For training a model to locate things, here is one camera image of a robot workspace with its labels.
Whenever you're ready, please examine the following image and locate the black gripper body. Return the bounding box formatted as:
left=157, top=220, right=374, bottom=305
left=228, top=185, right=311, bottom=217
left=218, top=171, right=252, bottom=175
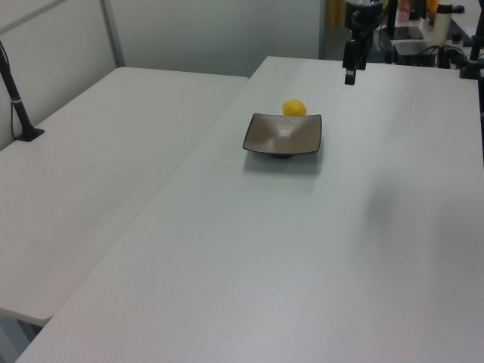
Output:
left=346, top=5, right=382, bottom=40

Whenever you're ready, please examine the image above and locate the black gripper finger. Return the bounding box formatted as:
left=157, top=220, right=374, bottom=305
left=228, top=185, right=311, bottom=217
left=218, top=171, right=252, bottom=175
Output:
left=343, top=39, right=358, bottom=86
left=356, top=31, right=370, bottom=72

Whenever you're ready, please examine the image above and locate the yellow potato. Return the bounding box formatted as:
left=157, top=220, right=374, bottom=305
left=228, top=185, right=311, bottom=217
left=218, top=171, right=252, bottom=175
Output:
left=281, top=98, right=308, bottom=117

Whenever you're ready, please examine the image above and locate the square brown ceramic plate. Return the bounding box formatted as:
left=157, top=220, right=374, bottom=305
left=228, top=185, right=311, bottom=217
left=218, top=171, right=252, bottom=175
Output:
left=241, top=112, right=324, bottom=159

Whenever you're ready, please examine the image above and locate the black vertical bar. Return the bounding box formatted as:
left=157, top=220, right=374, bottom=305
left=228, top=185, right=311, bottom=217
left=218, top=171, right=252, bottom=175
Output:
left=386, top=0, right=399, bottom=64

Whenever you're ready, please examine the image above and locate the dark flat screen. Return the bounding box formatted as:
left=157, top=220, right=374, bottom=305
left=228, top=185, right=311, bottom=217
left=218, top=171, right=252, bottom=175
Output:
left=392, top=26, right=425, bottom=40

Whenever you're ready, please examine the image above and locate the black electronics box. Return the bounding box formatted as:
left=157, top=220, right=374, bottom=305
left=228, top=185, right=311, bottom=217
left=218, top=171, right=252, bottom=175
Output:
left=392, top=40, right=437, bottom=66

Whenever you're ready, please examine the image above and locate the cream white cylinder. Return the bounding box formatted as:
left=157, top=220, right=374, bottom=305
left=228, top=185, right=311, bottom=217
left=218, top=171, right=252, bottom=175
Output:
left=432, top=0, right=454, bottom=47

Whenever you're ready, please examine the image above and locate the black pole with base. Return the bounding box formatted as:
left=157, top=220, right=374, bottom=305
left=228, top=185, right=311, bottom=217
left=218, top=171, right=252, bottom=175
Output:
left=0, top=39, right=45, bottom=143

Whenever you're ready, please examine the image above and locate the grey partition post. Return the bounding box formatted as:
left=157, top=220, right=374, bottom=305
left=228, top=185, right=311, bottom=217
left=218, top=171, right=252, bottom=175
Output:
left=318, top=0, right=327, bottom=60
left=99, top=0, right=126, bottom=70

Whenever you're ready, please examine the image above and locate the black cable bundle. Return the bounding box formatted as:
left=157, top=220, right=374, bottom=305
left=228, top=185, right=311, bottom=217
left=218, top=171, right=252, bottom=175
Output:
left=436, top=45, right=461, bottom=70

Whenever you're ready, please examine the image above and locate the black camera stand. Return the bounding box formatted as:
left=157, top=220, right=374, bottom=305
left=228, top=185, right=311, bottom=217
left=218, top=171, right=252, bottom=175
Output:
left=458, top=36, right=484, bottom=80

